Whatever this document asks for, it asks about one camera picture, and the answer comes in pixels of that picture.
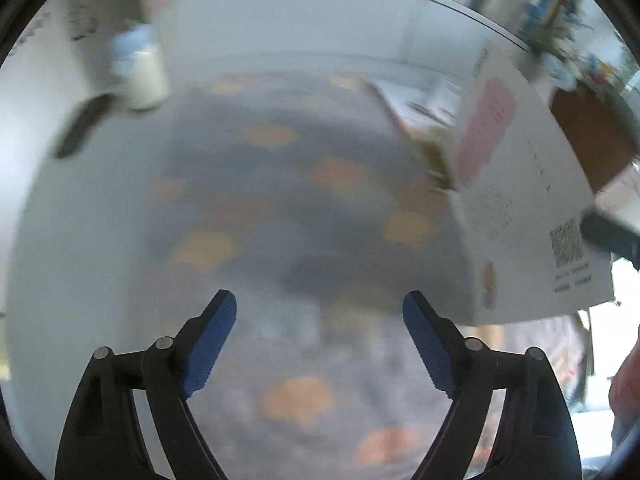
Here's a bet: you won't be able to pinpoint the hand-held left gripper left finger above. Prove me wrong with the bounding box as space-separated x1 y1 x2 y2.
54 289 238 480

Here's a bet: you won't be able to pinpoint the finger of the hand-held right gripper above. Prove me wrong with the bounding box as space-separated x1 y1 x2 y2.
580 210 640 271

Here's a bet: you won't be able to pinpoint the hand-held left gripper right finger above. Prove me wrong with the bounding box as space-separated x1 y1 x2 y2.
402 290 583 480

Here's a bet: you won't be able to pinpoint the white book with pink patch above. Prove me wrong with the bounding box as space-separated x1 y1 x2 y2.
447 42 616 325

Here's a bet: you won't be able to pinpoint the person's right hand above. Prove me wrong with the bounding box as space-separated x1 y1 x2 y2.
610 337 640 411

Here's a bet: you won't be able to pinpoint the brown wooden cabinet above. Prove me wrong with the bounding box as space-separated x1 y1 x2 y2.
547 80 640 196

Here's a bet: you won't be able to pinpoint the leaf patterned tablecloth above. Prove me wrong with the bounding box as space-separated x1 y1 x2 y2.
140 72 591 480

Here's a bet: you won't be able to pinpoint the blue and white artificial flowers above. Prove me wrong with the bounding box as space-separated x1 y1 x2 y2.
520 0 601 86

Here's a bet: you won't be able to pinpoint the black pen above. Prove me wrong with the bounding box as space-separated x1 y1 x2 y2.
54 94 115 160

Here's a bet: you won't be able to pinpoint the white bottle with blue cap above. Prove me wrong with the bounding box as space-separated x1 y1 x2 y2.
107 22 171 111

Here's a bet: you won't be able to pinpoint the wall lettering sticker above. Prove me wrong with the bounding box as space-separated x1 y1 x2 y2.
62 0 103 43

